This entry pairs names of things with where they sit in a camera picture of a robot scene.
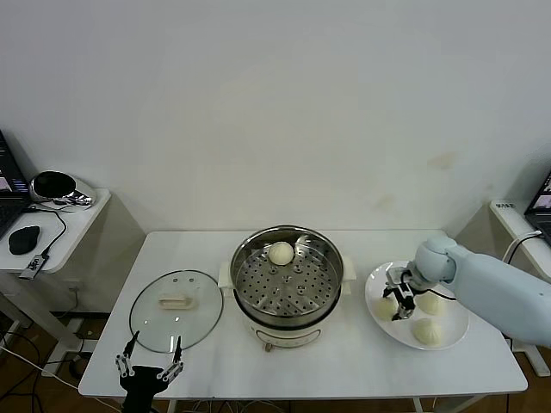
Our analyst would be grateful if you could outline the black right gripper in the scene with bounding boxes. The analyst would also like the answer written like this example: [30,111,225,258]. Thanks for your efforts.
[381,269,425,322]

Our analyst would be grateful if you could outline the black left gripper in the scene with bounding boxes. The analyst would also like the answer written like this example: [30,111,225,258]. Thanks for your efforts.
[114,330,186,413]

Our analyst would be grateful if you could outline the white steamed baozi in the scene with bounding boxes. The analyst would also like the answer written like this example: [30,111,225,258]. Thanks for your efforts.
[412,317,443,348]
[373,296,401,323]
[268,241,296,266]
[417,290,448,317]

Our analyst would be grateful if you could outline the round glass pot lid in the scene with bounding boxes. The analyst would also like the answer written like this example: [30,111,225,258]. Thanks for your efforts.
[128,269,225,354]

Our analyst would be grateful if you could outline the perforated steel steamer basket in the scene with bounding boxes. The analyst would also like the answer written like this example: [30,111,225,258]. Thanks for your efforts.
[218,224,358,322]

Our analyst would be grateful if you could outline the white oval plate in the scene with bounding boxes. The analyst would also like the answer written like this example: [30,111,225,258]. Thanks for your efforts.
[363,261,470,351]

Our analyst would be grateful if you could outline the cream electric cooking pot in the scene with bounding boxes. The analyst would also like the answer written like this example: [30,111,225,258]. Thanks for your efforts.
[232,279,345,354]

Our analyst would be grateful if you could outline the white side table with sticker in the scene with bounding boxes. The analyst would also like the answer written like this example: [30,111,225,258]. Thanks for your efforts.
[488,200,551,379]

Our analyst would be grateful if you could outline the white side table with mouse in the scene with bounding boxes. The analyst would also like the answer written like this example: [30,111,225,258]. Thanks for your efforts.
[0,188,112,367]

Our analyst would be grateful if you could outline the small grey usb hub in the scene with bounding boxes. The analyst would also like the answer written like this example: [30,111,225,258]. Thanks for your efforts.
[19,254,48,280]

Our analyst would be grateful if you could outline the black computer mouse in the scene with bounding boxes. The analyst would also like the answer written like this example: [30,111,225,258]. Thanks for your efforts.
[8,225,41,256]

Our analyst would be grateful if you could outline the black laptop with pink screen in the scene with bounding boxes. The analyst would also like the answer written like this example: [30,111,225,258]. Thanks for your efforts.
[523,170,551,237]

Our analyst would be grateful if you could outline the chrome and black headset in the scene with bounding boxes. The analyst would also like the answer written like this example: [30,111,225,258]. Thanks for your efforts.
[28,170,95,208]

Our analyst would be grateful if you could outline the black laptop with dark screen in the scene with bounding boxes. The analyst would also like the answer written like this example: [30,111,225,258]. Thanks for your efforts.
[0,128,32,242]

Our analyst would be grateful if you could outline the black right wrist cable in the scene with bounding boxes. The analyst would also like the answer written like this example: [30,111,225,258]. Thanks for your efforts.
[424,288,460,301]

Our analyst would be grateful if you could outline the white cables under table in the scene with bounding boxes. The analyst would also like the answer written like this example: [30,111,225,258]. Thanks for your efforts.
[189,399,285,413]

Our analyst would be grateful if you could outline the white floor cable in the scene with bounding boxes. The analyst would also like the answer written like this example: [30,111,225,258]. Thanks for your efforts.
[0,346,83,392]

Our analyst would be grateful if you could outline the black floor cable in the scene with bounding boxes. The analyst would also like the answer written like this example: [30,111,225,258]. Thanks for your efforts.
[0,320,59,401]

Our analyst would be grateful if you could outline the white laptop cable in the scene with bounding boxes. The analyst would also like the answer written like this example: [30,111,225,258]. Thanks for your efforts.
[501,231,542,262]

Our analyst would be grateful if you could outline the thin black usb cable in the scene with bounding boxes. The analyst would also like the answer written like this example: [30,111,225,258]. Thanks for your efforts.
[25,205,68,259]

